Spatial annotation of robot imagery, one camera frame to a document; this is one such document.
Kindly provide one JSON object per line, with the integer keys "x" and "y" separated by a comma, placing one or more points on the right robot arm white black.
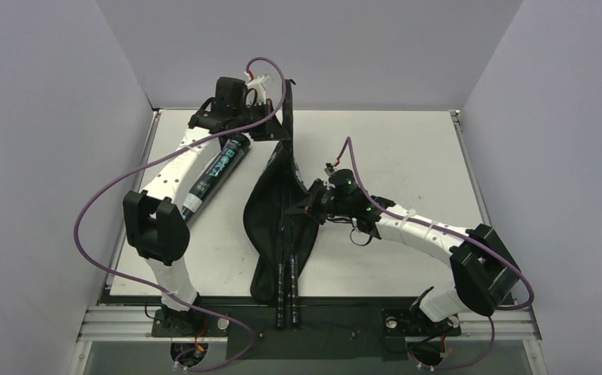
{"x": 483, "y": 271}

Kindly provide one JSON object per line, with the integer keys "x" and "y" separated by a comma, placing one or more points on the black racket bag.
{"x": 274, "y": 234}

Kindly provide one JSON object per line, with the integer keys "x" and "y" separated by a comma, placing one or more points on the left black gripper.
{"x": 285, "y": 109}

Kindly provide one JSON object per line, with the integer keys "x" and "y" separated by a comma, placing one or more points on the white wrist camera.
{"x": 256, "y": 88}
{"x": 331, "y": 168}

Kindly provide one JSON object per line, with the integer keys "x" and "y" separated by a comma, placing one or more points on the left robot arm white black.
{"x": 217, "y": 137}

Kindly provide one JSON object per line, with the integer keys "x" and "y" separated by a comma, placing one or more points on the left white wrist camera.
{"x": 256, "y": 88}

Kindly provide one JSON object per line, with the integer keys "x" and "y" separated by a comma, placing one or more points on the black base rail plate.
{"x": 313, "y": 329}

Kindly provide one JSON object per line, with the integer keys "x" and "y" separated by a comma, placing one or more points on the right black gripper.
{"x": 315, "y": 198}

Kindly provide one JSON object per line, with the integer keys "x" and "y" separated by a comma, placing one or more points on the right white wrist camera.
{"x": 331, "y": 168}

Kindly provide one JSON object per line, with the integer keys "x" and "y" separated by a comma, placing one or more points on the black shuttlecock tube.
{"x": 215, "y": 174}

